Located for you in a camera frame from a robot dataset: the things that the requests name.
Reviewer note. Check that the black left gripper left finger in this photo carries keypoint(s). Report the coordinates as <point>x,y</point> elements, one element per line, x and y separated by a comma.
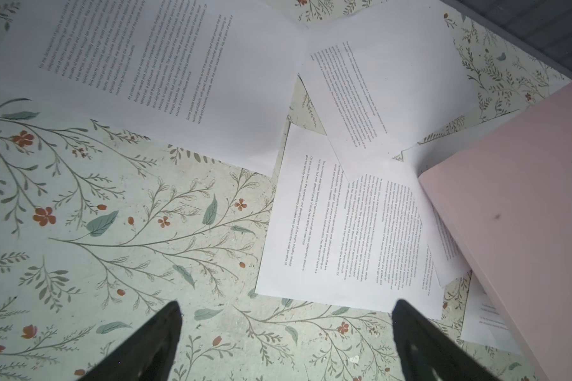
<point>148,354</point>

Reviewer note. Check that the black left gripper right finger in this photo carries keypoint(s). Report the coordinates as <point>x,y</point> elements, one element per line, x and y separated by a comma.
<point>426,353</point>

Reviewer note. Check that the pink file folder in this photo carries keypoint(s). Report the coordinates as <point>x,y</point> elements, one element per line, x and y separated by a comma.
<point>507,201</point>

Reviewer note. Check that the white printed paper sheet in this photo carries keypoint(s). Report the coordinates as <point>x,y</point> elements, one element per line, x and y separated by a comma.
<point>213,77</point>

